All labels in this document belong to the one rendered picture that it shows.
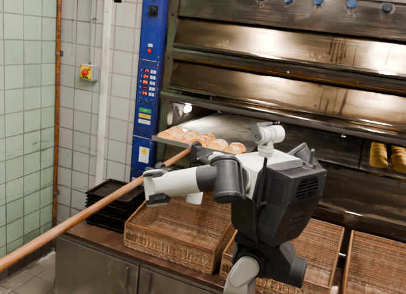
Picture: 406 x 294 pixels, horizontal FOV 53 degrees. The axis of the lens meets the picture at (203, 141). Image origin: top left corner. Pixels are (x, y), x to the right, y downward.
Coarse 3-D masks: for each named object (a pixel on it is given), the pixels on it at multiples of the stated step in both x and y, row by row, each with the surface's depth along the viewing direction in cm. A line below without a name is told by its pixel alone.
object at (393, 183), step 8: (328, 168) 231; (336, 168) 229; (344, 168) 227; (352, 168) 228; (352, 176) 226; (360, 176) 225; (368, 176) 223; (376, 176) 221; (384, 176) 221; (392, 176) 223; (384, 184) 221; (392, 184) 219; (400, 184) 218
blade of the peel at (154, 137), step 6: (198, 132) 265; (156, 138) 236; (162, 138) 235; (216, 138) 256; (222, 138) 258; (174, 144) 233; (180, 144) 231; (186, 144) 230; (228, 144) 246; (246, 144) 250; (252, 144) 252; (210, 150) 225; (216, 150) 224; (246, 150) 238; (252, 150) 239
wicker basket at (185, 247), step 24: (144, 216) 252; (168, 216) 268; (192, 216) 262; (216, 216) 257; (144, 240) 229; (168, 240) 223; (192, 240) 249; (216, 240) 253; (192, 264) 220; (216, 264) 222
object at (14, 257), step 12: (180, 156) 206; (120, 192) 156; (96, 204) 143; (108, 204) 149; (72, 216) 134; (84, 216) 136; (60, 228) 126; (36, 240) 117; (48, 240) 121; (12, 252) 110; (24, 252) 112; (0, 264) 105; (12, 264) 109
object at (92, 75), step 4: (80, 64) 274; (84, 64) 274; (80, 68) 274; (84, 68) 273; (92, 68) 271; (96, 68) 274; (80, 72) 274; (88, 72) 272; (92, 72) 272; (96, 72) 275; (80, 76) 275; (84, 76) 274; (88, 76) 273; (92, 76) 273; (96, 76) 276; (92, 80) 274
